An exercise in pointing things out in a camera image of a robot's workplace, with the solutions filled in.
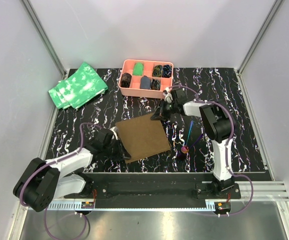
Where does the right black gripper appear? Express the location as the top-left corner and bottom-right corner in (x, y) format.
(150, 99), (178, 121)

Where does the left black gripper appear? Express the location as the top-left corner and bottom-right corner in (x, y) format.
(102, 137), (131, 162)

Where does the brown cloth napkin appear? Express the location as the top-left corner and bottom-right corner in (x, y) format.
(115, 113), (171, 164)

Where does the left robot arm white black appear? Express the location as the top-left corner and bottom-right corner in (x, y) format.
(13, 127), (131, 212)

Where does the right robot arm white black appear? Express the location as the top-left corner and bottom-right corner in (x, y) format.
(151, 87), (235, 198)

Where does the black patterned rolled cloth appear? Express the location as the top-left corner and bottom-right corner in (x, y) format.
(150, 79), (161, 91)

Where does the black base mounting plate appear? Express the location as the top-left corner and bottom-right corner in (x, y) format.
(63, 172), (242, 210)

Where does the blue grey rolled cloth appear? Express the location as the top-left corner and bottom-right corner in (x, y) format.
(140, 75), (151, 90)

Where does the pink compartment tray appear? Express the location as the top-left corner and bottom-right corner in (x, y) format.
(118, 59), (174, 99)

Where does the black multicolour rolled cloth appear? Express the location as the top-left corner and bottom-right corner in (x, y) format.
(152, 64), (163, 78)

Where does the black blue rolled cloth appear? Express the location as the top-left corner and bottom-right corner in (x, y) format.
(162, 64), (173, 78)

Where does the dark brown rolled cloth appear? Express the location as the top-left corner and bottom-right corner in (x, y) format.
(120, 72), (132, 88)

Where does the black marble pattern mat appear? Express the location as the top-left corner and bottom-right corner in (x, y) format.
(46, 67), (271, 181)

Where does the green rolled cloth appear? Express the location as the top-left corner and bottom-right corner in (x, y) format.
(132, 62), (144, 76)

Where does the green white patterned cloth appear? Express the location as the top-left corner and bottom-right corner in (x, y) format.
(48, 62), (108, 109)

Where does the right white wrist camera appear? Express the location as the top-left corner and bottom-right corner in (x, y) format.
(162, 87), (173, 104)

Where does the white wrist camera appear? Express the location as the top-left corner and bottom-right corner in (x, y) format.
(162, 87), (173, 104)
(110, 126), (120, 140)

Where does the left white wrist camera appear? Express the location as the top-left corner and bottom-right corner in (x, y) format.
(110, 126), (120, 140)

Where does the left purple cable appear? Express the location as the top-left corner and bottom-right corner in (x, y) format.
(19, 122), (92, 240)

